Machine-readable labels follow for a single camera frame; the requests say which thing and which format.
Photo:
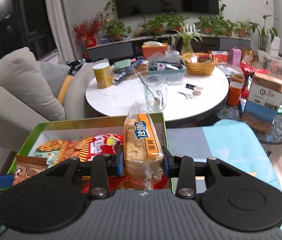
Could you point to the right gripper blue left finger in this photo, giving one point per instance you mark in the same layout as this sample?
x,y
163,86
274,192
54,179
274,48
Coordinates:
x,y
101,168

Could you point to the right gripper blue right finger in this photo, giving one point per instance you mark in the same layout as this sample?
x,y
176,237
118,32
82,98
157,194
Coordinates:
x,y
182,168

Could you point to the red checkered shrimp chip bag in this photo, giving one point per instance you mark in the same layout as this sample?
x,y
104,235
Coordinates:
x,y
89,147

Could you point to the brown nut snack packet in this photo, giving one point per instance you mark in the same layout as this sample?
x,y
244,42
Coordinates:
x,y
28,167

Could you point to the orange label cake packet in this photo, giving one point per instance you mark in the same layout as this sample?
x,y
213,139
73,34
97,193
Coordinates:
x,y
143,154

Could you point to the green vegetable cracker bag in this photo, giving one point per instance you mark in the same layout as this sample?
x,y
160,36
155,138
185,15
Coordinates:
x,y
50,150

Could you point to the red transparent snack bag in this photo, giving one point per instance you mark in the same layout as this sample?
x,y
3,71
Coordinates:
x,y
124,182

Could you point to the green cardboard box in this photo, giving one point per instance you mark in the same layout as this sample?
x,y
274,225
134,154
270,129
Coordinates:
x,y
90,131

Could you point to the round white coffee table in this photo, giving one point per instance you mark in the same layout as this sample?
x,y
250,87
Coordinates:
x,y
192,97

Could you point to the clear glass pitcher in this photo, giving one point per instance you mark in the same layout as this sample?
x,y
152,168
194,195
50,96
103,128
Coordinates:
x,y
155,90

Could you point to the orange paper cup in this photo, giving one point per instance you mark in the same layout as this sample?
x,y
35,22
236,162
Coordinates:
x,y
235,90

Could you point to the yellow cylindrical can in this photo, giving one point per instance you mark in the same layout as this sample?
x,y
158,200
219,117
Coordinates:
x,y
103,75

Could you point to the beige sofa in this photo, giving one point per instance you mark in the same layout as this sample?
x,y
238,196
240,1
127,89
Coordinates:
x,y
28,95

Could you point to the grey blue storage tray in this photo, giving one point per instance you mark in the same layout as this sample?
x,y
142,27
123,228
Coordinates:
x,y
164,67

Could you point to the yellow woven basket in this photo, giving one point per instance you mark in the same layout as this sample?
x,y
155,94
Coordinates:
x,y
199,63

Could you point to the brown blue paper bag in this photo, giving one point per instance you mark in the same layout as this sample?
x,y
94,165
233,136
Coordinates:
x,y
263,101

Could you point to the dark round side table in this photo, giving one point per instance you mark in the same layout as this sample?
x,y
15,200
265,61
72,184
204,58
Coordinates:
x,y
268,130

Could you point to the orange tissue box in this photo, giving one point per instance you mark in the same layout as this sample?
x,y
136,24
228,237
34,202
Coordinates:
x,y
150,48

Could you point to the pink small box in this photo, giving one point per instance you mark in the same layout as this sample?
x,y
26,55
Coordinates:
x,y
234,56

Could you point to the red flower arrangement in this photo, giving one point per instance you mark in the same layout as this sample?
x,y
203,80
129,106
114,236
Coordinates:
x,y
86,31

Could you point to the clear plastic storage bin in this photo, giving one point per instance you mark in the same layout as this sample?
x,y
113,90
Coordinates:
x,y
273,64

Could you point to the tall leafy floor plant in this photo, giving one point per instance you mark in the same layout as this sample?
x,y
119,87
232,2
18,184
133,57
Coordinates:
x,y
266,35

